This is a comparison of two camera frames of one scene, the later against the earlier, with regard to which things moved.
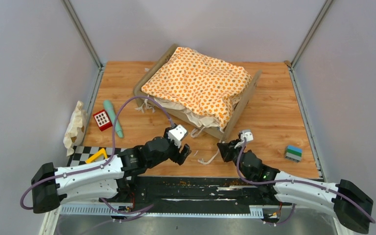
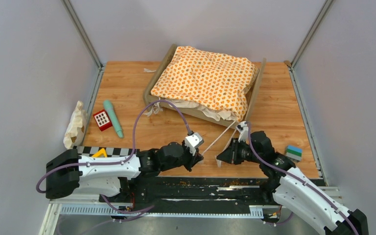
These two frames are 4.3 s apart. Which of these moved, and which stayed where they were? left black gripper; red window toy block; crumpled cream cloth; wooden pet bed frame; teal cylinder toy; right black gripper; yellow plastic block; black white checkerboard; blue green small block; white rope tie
Moved: left black gripper; wooden pet bed frame; right black gripper; white rope tie
Stayed: crumpled cream cloth; blue green small block; teal cylinder toy; red window toy block; yellow plastic block; black white checkerboard
